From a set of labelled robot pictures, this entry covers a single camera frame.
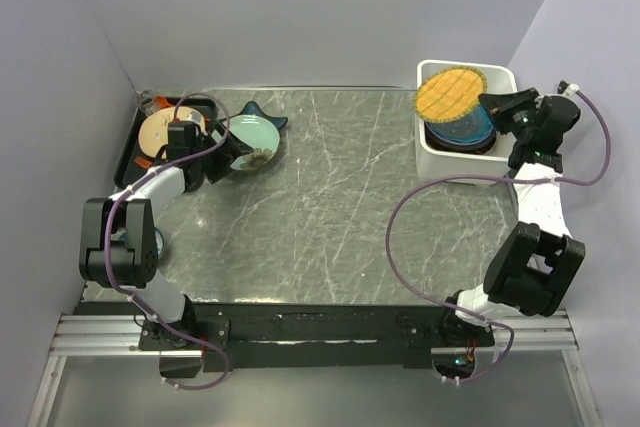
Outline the blue patterned small bowl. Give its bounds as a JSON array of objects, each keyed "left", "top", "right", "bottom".
[{"left": 155, "top": 228, "right": 165, "bottom": 256}]

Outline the floral beige plate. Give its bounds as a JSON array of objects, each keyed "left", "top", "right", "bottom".
[{"left": 138, "top": 107, "right": 175, "bottom": 157}]

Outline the white plastic bin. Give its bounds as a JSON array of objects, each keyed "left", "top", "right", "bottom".
[{"left": 414, "top": 59, "right": 517, "bottom": 181}]

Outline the black serving tray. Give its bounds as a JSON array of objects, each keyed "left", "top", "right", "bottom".
[{"left": 113, "top": 97, "right": 218, "bottom": 189}]

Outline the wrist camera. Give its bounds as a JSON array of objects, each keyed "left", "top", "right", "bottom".
[
  {"left": 557, "top": 79, "right": 580, "bottom": 97},
  {"left": 174, "top": 106, "right": 205, "bottom": 126}
]

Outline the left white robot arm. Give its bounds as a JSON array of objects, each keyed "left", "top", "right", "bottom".
[{"left": 79, "top": 119, "right": 236, "bottom": 349}]

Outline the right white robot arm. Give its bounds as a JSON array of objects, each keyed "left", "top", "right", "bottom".
[{"left": 437, "top": 89, "right": 586, "bottom": 345}]

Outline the aluminium rail frame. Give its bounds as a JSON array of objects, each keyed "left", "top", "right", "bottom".
[{"left": 29, "top": 316, "right": 586, "bottom": 426}]

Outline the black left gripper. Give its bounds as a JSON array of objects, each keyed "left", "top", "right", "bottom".
[{"left": 191, "top": 121, "right": 253, "bottom": 183}]

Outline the blue polka dot plate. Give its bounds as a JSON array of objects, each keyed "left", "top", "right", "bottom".
[{"left": 425, "top": 105, "right": 496, "bottom": 143}]

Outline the orange plastic fork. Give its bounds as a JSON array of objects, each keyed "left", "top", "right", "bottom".
[{"left": 134, "top": 156, "right": 152, "bottom": 169}]

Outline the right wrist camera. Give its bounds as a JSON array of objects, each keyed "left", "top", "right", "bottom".
[{"left": 557, "top": 79, "right": 580, "bottom": 97}]

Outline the yellow rimmed plate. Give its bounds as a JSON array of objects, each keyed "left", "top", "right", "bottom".
[{"left": 414, "top": 66, "right": 488, "bottom": 123}]

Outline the mint green flower plate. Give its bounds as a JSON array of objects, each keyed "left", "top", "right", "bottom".
[{"left": 230, "top": 115, "right": 280, "bottom": 172}]

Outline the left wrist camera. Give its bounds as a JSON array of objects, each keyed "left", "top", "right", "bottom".
[{"left": 174, "top": 106, "right": 205, "bottom": 126}]

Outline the clear glass cup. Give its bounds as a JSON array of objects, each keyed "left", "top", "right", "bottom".
[{"left": 135, "top": 92, "right": 156, "bottom": 117}]

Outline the orange plastic spoon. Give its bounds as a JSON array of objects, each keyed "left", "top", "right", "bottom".
[{"left": 152, "top": 96, "right": 174, "bottom": 110}]

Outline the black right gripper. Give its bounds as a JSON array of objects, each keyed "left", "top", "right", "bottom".
[{"left": 479, "top": 88, "right": 543, "bottom": 143}]

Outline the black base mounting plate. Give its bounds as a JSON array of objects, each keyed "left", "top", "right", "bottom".
[{"left": 74, "top": 300, "right": 496, "bottom": 373}]

